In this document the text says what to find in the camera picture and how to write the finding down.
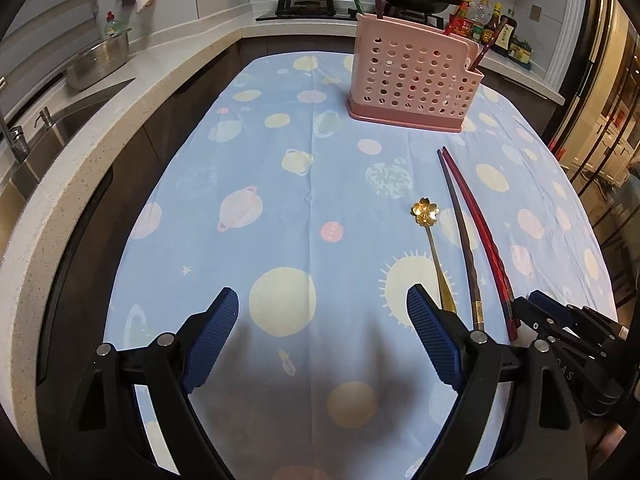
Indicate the sink soap pump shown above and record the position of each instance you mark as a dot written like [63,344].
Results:
[44,119]

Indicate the dark condiment jars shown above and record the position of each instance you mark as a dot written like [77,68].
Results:
[521,52]

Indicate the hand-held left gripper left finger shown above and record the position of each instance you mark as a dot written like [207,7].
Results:
[207,342]

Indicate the glass sliding door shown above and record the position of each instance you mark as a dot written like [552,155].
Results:
[600,110]

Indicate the dark brown chopstick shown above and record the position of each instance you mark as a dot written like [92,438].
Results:
[490,42]

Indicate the yellow seasoning packet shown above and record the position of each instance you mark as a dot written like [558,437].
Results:
[465,4]

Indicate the soy sauce bottle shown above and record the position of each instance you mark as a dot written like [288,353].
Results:
[492,25]

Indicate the pink perforated utensil holder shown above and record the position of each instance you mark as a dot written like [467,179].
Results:
[412,77]

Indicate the dark sauce bottle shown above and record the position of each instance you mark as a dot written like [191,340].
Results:
[505,37]

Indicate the dark grey chopstick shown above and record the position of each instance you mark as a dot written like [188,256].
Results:
[462,240]

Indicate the small green cap jar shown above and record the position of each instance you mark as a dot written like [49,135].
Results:
[478,34]

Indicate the chrome kitchen faucet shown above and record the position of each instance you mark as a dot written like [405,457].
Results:
[12,140]

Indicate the blue planet print tablecloth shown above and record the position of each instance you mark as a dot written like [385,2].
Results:
[280,200]

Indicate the wall outlet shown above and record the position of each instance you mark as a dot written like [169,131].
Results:
[536,13]

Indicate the black gas stove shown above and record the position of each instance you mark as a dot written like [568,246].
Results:
[305,10]

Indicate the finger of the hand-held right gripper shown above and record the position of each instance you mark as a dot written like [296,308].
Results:
[550,302]
[532,317]

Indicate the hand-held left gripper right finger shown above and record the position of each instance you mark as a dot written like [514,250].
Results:
[434,342]

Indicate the green dish soap bottle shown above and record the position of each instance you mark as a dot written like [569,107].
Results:
[115,25]

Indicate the white window blind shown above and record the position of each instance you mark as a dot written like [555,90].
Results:
[45,5]

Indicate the clear plastic bottle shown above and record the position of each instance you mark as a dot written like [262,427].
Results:
[481,12]

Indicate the stainless steel sink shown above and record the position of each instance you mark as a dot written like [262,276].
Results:
[60,130]

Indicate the gold flower spoon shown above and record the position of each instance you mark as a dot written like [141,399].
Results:
[435,255]

